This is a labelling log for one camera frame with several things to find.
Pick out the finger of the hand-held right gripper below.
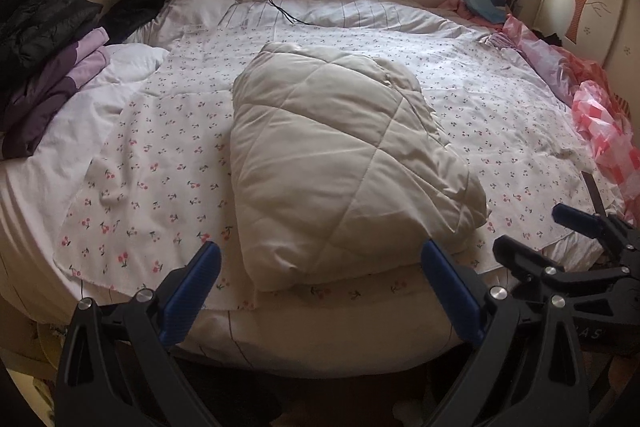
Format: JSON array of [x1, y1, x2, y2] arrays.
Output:
[[492, 234, 551, 288], [551, 203, 640, 258]]

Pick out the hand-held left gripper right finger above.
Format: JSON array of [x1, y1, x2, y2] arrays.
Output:
[[420, 239, 591, 427]]

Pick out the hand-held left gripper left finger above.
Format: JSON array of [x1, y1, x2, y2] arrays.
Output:
[[54, 241, 223, 427]]

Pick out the cream quilted jacket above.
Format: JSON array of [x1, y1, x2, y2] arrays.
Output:
[[227, 41, 488, 293]]

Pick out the purple folded clothes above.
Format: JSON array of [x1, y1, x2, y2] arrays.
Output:
[[0, 27, 111, 160]]

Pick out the pink checked cloth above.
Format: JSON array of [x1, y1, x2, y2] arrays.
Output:
[[570, 57, 640, 202]]

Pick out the cherry print blanket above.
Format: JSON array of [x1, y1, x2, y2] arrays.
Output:
[[52, 22, 626, 313]]

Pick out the pink ruffled pillow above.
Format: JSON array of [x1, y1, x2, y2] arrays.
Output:
[[500, 14, 581, 105]]

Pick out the bed with white sheet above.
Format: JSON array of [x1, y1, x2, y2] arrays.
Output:
[[0, 44, 471, 378]]

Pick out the white striped quilt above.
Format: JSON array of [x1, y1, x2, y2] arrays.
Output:
[[160, 0, 496, 42]]

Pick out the black puffer jacket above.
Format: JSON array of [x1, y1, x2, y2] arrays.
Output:
[[0, 0, 103, 85]]

